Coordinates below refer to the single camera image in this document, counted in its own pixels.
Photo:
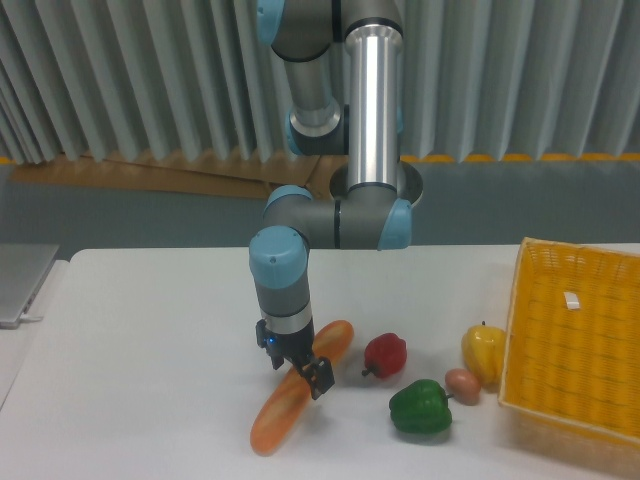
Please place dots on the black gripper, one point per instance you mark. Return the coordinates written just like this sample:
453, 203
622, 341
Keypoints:
297, 348

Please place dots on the long baguette bread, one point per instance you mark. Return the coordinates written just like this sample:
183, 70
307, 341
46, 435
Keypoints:
288, 401

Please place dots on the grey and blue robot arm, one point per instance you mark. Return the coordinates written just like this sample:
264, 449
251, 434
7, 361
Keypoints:
341, 61

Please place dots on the yellow woven basket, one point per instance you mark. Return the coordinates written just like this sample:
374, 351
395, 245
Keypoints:
576, 371

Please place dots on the white tag in basket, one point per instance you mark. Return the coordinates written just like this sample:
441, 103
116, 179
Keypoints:
572, 301

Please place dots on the red bell pepper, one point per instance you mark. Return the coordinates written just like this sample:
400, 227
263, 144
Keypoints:
385, 356

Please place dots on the green bell pepper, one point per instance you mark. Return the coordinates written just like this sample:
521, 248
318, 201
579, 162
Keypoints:
421, 408

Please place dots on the brown egg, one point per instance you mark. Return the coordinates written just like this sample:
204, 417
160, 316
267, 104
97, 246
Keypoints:
463, 386

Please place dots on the yellow bell pepper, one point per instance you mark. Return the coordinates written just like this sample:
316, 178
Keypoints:
483, 350

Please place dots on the brown cardboard sheet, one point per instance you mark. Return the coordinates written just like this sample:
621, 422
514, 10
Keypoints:
207, 175

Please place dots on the silver laptop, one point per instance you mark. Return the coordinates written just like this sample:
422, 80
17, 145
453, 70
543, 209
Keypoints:
24, 267

